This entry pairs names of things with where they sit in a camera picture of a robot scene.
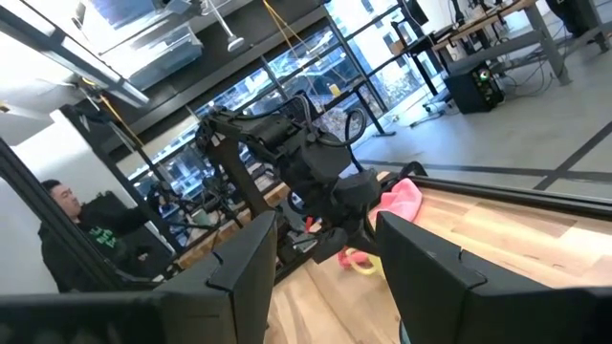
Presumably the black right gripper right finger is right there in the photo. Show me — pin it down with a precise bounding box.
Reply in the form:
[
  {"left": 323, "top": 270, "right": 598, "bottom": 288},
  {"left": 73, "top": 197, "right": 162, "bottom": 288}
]
[{"left": 375, "top": 211, "right": 612, "bottom": 344}]

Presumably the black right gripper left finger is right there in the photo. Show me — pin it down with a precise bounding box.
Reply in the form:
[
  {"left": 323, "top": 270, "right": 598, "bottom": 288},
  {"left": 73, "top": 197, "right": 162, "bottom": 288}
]
[{"left": 142, "top": 210, "right": 279, "bottom": 344}]

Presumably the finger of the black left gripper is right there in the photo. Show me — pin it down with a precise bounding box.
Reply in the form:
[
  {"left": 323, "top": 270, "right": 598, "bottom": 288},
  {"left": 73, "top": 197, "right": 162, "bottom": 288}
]
[{"left": 312, "top": 227, "right": 350, "bottom": 265}]

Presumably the pink mug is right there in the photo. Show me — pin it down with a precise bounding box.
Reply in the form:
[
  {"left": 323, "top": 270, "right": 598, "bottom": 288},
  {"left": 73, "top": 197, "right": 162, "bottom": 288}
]
[{"left": 336, "top": 247, "right": 372, "bottom": 271}]

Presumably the pink cloth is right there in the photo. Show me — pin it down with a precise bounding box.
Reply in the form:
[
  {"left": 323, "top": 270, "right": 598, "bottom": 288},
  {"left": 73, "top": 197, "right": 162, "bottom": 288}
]
[{"left": 367, "top": 178, "right": 425, "bottom": 226}]

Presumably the person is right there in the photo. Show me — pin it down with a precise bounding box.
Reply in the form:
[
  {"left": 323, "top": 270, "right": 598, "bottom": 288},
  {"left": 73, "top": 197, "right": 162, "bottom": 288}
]
[{"left": 38, "top": 179, "right": 176, "bottom": 293}]

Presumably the black desk by window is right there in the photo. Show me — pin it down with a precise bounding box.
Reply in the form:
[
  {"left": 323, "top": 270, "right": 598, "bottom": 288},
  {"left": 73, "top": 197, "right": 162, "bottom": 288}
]
[{"left": 389, "top": 18, "right": 460, "bottom": 99}]

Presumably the black computer tower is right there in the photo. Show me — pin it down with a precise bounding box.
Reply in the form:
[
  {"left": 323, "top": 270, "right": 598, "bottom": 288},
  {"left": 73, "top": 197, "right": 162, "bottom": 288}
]
[{"left": 443, "top": 60, "right": 507, "bottom": 116}]

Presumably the wooden desk with grey legs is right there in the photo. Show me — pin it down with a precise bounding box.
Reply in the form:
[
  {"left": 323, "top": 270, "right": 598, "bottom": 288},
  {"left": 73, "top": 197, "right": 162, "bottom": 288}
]
[{"left": 432, "top": 0, "right": 573, "bottom": 87}]

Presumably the black table frame rail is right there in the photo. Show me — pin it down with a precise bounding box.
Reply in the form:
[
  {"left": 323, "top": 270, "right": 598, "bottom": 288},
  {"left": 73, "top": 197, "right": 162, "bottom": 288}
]
[{"left": 404, "top": 174, "right": 612, "bottom": 222}]

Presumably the yellow hanging cable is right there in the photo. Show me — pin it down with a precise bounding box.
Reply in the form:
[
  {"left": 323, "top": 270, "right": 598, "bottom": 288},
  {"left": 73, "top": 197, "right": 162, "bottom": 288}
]
[{"left": 261, "top": 0, "right": 322, "bottom": 111}]

